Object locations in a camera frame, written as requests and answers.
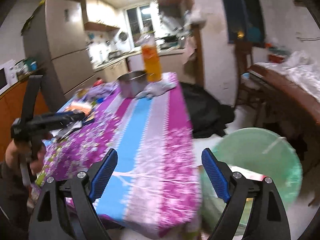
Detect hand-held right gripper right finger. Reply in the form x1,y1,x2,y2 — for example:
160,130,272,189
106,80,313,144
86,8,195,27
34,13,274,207
201,148,292,240

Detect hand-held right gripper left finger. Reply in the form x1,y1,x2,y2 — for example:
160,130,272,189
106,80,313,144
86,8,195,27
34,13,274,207
28,148,118,240

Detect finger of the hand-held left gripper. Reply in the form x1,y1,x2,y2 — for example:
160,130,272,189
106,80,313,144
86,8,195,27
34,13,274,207
21,75,43,123
27,112,86,132

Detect white pink cardboard box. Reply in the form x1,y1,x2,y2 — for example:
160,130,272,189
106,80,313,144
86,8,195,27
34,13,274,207
229,166,265,182

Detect green plastic bin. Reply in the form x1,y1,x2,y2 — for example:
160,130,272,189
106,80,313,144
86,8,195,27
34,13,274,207
200,127,303,235

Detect person's left forearm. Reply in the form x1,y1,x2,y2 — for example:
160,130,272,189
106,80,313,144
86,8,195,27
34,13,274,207
0,161,35,233

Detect person's left hand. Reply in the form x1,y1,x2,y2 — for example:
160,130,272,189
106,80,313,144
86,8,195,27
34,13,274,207
5,133,54,178

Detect orange wooden cabinet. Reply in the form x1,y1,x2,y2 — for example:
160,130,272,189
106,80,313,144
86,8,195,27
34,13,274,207
0,76,50,160

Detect orange flat packet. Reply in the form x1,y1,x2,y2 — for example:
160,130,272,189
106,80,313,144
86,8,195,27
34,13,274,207
66,101,93,113

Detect white microwave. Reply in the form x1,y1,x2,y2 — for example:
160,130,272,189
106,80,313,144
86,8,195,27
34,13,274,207
0,59,19,92

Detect floral purple tablecloth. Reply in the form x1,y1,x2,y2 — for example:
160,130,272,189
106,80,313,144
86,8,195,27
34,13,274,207
35,72,200,239

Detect purple plastic bag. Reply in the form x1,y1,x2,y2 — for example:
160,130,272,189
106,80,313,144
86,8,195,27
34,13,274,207
86,84,118,100

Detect black cloth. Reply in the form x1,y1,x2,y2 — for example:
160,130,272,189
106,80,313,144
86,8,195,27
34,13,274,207
180,81,235,139

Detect grey refrigerator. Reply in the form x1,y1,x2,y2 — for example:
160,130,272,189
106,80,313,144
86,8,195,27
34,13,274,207
23,0,97,98

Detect cream kitchen counter cabinets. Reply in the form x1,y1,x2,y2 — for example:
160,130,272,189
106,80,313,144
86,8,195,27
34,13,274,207
92,51,187,83

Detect steel pot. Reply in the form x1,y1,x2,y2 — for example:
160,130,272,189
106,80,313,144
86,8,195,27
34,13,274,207
117,70,148,98

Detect grey cloth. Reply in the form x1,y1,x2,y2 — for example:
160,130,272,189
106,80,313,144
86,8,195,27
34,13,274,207
136,79,177,100

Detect small plastic basin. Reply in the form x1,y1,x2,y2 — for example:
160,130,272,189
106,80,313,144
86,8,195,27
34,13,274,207
241,72,258,89

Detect orange juice bottle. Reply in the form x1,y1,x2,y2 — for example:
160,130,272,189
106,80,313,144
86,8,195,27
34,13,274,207
139,31,163,82

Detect dark wooden table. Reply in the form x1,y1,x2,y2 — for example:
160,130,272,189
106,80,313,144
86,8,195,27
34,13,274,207
247,62,320,205

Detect wooden chair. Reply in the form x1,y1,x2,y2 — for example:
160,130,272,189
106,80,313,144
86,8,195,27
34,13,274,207
234,41,265,110

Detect pink hanging towel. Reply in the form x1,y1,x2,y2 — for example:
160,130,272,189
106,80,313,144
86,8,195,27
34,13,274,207
184,39,198,64

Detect barred kitchen window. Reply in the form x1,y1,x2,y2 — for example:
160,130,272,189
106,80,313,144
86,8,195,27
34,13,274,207
126,5,154,48

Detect white plastic sheet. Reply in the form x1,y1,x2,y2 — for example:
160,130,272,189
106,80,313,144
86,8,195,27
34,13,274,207
260,50,320,90

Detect steel range hood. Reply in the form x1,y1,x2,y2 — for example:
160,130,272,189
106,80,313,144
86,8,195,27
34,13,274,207
160,10,185,30

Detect white hanging plastic bag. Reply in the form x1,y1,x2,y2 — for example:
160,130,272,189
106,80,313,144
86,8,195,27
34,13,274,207
190,9,208,24

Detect dark room window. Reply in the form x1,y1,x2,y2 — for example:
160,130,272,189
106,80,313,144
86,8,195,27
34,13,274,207
217,0,266,44

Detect white cord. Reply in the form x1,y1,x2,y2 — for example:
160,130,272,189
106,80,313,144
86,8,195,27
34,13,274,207
262,136,287,154

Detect cream wall cabinets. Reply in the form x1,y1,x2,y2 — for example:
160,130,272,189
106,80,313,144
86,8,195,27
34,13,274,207
84,0,120,32

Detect wooden door frame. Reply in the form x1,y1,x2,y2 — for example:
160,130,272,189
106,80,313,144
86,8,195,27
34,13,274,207
190,0,206,90

